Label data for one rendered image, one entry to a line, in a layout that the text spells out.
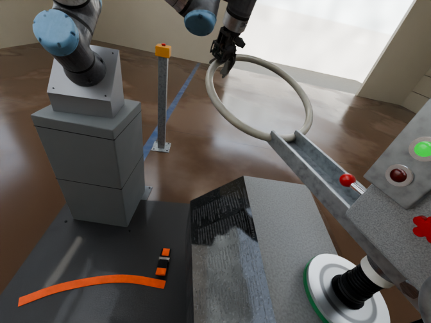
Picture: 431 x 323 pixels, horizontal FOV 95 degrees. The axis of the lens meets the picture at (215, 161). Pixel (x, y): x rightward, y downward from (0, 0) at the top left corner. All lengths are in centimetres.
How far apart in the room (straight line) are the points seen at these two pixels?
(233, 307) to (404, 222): 50
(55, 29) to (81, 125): 40
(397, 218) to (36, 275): 167
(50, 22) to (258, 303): 120
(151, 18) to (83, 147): 630
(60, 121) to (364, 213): 124
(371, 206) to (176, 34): 694
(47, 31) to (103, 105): 35
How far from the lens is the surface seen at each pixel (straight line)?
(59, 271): 165
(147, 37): 740
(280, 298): 70
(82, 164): 136
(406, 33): 858
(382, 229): 48
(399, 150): 43
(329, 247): 89
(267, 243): 76
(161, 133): 232
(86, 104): 124
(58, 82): 130
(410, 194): 43
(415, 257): 48
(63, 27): 107
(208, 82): 80
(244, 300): 72
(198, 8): 70
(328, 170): 72
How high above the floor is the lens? 141
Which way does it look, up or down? 37 degrees down
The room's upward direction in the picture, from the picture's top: 13 degrees clockwise
